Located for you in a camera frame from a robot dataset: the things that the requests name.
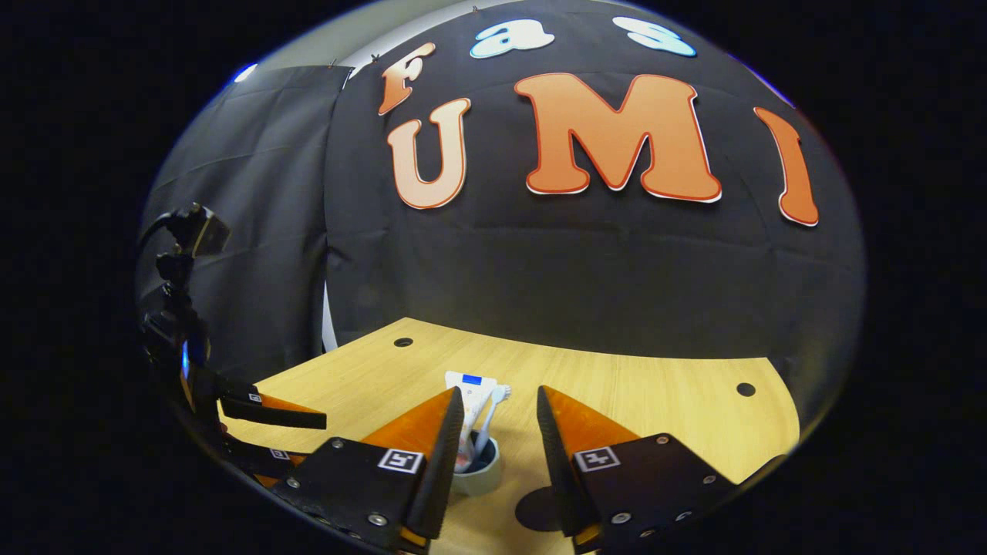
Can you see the white toothpaste tube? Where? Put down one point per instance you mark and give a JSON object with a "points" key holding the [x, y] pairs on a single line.
{"points": [[472, 393]]}

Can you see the dark brown round coaster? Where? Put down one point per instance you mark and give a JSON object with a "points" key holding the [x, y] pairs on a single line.
{"points": [[540, 509]]}

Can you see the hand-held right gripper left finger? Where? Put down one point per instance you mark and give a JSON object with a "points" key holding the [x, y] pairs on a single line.
{"points": [[439, 470]]}

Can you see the light wooden desktop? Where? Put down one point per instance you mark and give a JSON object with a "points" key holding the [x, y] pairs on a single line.
{"points": [[655, 393]]}

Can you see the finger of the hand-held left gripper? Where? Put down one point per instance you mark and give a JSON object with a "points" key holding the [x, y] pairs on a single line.
{"points": [[285, 418], [262, 459]]}

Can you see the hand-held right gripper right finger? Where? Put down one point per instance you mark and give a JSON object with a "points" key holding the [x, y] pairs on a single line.
{"points": [[557, 470]]}

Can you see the white toothbrush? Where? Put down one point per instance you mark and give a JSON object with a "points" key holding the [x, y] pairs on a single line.
{"points": [[497, 397]]}

